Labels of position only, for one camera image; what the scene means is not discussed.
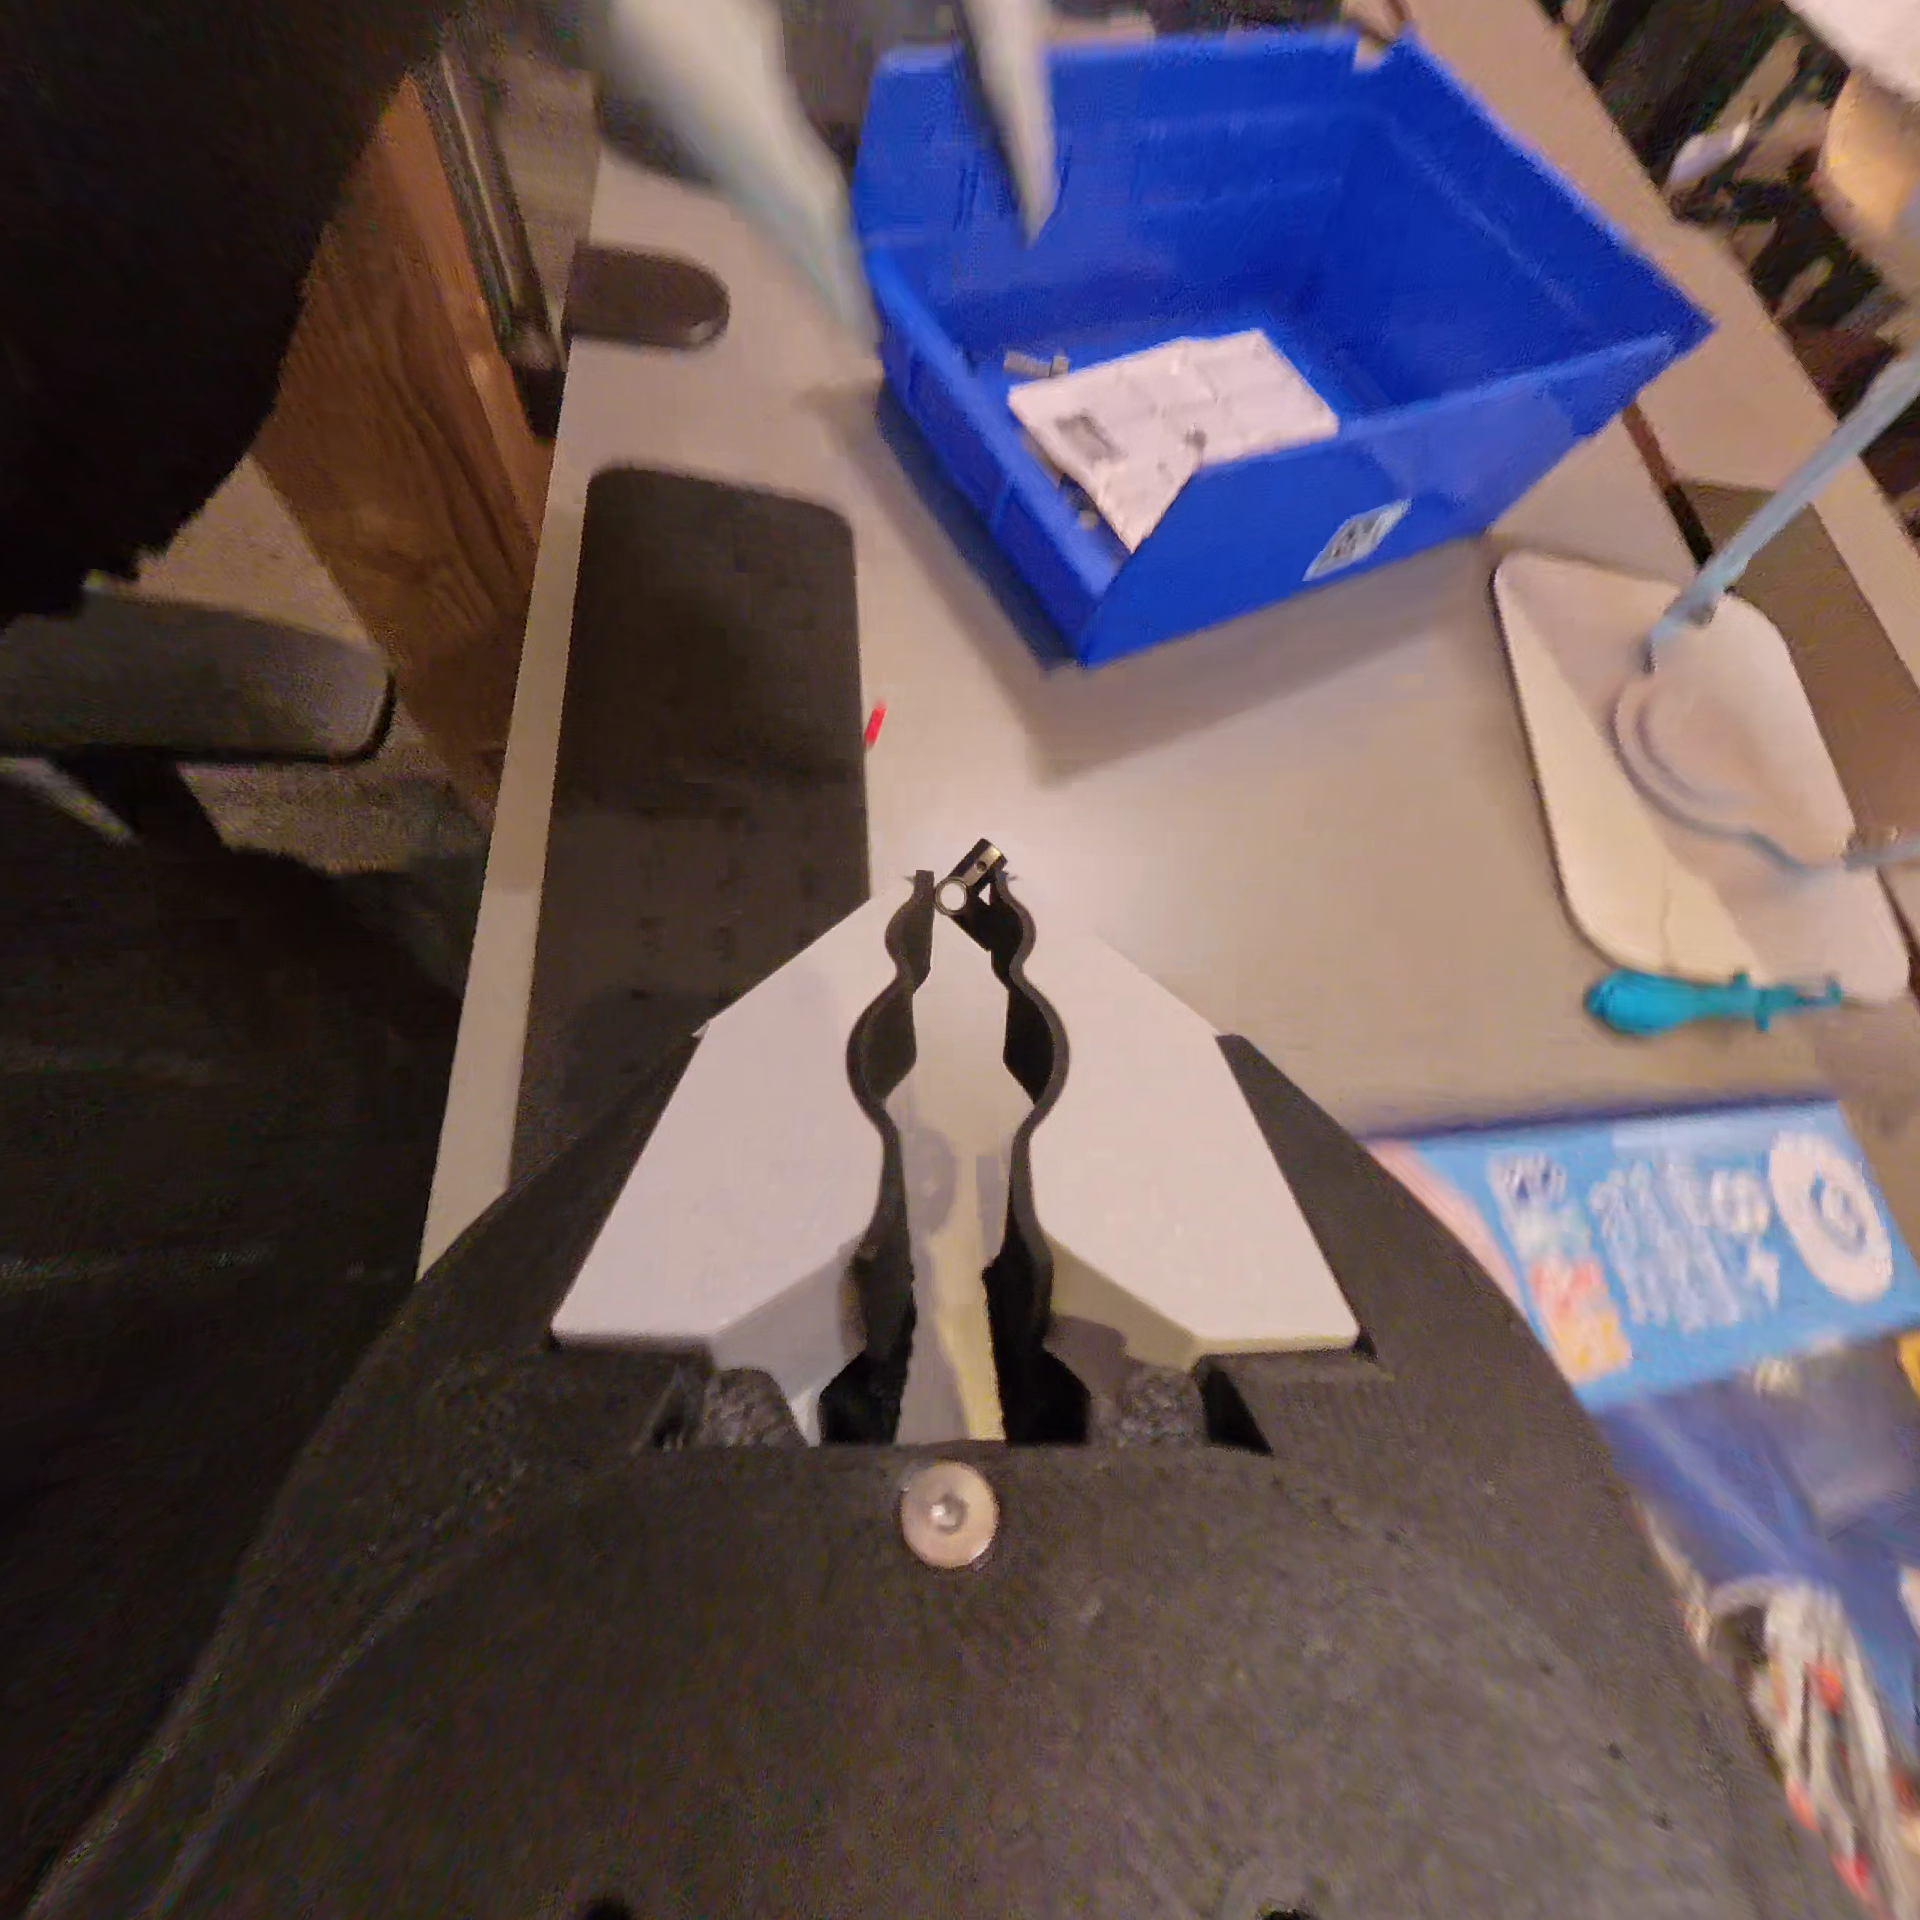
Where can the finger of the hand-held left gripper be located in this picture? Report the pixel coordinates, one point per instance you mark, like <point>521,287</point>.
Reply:
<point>1019,107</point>
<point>735,150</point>

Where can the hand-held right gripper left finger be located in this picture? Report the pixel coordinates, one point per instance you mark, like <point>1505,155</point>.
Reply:
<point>750,1186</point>

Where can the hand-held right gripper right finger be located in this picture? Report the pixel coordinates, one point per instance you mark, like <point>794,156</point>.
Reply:
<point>1171,1202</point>

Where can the blue plastic bin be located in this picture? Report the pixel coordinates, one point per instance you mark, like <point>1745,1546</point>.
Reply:
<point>1350,224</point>

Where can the small black toy pin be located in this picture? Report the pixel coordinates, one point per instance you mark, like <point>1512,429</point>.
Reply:
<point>974,868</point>

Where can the blue toy set box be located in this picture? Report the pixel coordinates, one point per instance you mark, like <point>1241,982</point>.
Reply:
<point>1680,1244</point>

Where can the black chair armrest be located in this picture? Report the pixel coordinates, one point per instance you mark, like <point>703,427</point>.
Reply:
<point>646,298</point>
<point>224,698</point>

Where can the white plastic parts bag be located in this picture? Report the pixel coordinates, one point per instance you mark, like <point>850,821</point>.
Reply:
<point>1171,405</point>

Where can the black perforated mat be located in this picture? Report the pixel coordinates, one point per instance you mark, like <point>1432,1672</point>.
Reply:
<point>704,629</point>

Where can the teal plastic tool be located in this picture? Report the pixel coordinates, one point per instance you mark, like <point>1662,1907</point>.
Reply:
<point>1651,1002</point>

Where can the white book stand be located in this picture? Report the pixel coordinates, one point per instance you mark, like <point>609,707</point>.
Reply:
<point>1589,722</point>

